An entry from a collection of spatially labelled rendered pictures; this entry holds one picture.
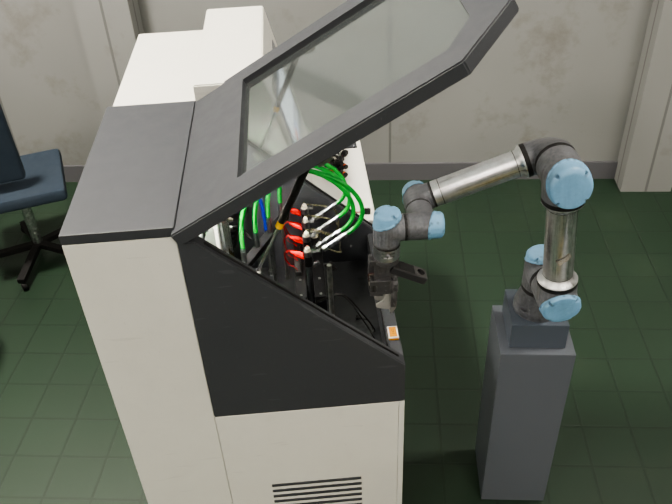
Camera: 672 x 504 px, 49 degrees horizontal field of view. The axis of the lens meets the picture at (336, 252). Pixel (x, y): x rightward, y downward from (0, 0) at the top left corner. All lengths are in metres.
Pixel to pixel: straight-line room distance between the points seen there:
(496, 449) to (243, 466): 0.93
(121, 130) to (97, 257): 0.53
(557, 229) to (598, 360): 1.65
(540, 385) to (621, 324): 1.35
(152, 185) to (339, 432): 0.97
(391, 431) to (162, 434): 0.71
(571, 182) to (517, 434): 1.11
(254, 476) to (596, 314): 2.04
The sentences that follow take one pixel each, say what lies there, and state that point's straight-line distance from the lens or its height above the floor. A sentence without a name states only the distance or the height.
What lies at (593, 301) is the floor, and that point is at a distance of 3.97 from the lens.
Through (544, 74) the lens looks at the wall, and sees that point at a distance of 4.54.
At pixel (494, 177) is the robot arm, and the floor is 1.44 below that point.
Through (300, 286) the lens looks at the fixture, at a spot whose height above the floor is 0.98.
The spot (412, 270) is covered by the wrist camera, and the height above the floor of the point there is 1.20.
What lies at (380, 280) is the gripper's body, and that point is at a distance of 2.08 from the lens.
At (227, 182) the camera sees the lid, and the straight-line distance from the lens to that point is 1.84.
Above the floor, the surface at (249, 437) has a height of 0.68.
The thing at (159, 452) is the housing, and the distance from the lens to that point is 2.45.
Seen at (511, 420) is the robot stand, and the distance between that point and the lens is 2.70.
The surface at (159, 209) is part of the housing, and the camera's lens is 1.91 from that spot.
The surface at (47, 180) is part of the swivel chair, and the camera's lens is 4.15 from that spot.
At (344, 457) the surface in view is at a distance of 2.48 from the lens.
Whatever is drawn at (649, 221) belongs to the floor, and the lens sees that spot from 4.63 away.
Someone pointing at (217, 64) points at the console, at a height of 1.55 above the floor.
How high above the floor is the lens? 2.53
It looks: 38 degrees down
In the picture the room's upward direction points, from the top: 3 degrees counter-clockwise
